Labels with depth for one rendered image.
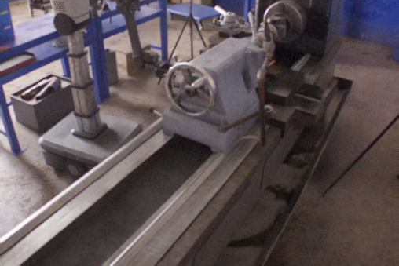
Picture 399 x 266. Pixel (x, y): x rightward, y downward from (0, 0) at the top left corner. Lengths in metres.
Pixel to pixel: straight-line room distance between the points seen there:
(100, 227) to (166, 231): 0.29
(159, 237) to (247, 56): 0.85
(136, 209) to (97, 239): 0.19
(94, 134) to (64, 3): 0.95
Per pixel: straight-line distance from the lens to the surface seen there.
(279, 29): 2.01
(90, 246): 1.30
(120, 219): 1.36
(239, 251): 1.66
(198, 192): 1.28
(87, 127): 2.60
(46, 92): 3.33
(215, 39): 1.97
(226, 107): 1.42
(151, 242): 1.13
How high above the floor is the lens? 1.72
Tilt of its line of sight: 29 degrees down
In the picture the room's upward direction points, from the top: straight up
